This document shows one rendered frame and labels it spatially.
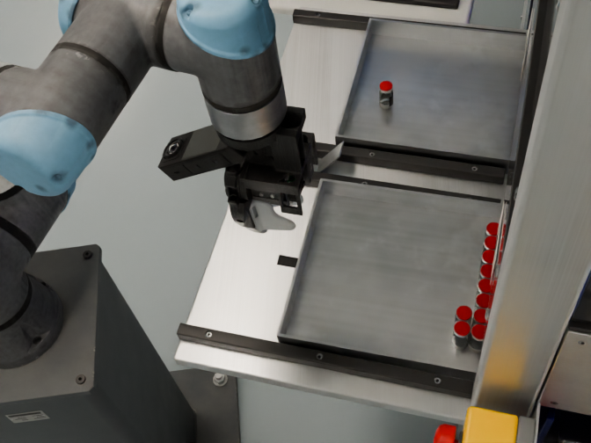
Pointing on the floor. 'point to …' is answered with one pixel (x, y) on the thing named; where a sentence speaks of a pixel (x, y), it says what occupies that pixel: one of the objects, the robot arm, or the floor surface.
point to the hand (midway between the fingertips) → (258, 221)
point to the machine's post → (544, 228)
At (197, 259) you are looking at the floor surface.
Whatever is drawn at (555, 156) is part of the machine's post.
